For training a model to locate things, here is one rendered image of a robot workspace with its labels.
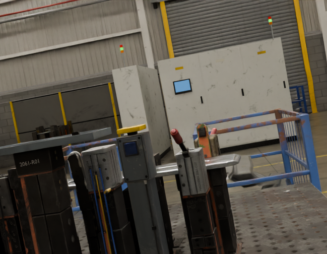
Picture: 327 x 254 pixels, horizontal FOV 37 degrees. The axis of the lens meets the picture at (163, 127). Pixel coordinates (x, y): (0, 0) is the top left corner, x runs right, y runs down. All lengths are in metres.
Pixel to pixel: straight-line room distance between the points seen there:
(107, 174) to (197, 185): 0.25
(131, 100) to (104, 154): 8.16
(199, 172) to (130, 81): 8.24
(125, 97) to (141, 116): 0.49
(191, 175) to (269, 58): 8.26
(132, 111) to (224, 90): 1.84
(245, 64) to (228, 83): 0.49
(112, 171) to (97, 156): 0.06
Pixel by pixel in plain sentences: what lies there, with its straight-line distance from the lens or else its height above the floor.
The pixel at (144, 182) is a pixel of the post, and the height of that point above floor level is 1.02.
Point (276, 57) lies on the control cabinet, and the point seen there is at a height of 1.64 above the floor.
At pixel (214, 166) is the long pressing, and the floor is 1.00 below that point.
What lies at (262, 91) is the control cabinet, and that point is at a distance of 9.47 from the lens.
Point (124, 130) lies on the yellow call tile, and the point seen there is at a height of 1.15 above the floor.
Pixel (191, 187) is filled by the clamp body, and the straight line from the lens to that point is 1.31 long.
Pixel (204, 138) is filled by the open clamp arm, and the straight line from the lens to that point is 1.63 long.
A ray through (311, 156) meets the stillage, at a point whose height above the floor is 0.66.
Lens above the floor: 1.21
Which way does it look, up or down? 3 degrees down
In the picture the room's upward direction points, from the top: 11 degrees counter-clockwise
